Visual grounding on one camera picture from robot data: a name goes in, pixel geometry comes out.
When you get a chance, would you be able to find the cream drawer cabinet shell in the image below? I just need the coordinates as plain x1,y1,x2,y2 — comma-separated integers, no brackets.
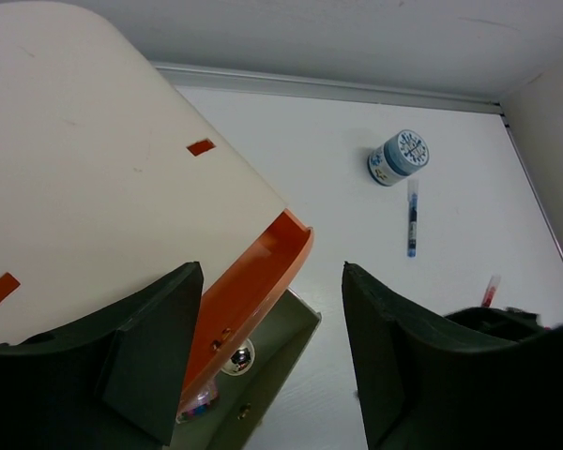
0,2,286,344

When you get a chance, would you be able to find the blue white round jar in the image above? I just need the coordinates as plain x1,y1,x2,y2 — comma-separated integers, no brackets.
367,129,430,187

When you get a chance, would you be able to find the red pen under gripper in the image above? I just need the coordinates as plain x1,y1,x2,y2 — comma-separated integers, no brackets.
481,275,501,308

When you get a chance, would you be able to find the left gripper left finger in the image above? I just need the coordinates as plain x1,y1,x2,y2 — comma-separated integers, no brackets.
0,262,203,449

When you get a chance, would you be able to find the blue pen near jar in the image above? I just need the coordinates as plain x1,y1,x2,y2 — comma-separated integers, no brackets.
407,178,418,258

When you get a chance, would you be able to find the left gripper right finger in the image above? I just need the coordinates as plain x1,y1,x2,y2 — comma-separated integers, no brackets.
342,263,563,449

